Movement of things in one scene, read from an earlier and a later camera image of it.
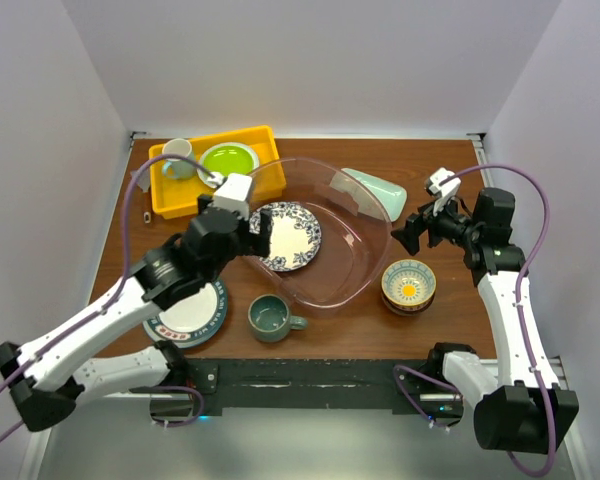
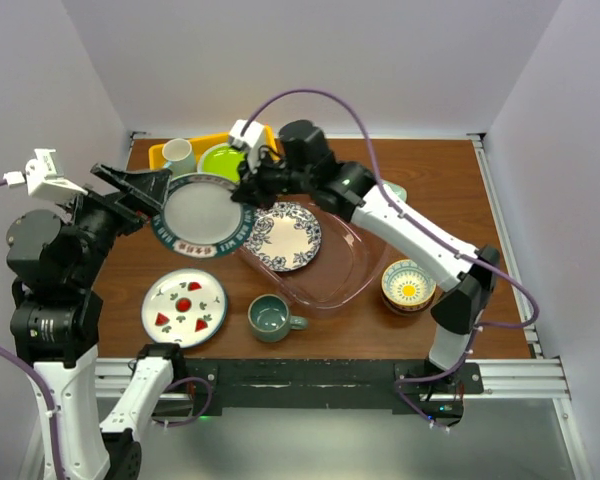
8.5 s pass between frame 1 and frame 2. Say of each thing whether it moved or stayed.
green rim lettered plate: moved
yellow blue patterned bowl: stayed
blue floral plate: stayed
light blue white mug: stayed
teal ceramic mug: stayed
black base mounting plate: stayed
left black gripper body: moved
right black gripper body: moved
